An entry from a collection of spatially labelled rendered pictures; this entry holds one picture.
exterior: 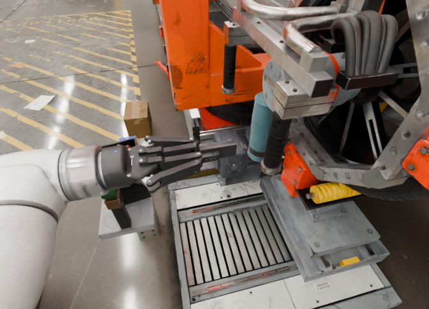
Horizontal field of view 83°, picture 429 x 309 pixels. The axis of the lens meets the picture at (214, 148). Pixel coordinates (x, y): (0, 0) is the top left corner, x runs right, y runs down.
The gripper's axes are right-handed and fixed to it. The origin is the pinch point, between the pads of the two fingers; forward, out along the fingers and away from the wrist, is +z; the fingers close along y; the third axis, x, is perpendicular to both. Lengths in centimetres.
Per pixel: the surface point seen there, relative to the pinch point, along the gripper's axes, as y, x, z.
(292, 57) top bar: -4.2, 15.0, 14.0
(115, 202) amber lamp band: -9.8, -22.8, -25.3
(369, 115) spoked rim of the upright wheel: -8.6, -5.0, 43.0
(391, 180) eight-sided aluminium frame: 10.1, -6.9, 34.3
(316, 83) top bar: 4.2, 14.6, 13.6
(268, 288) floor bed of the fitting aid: 7, -75, 20
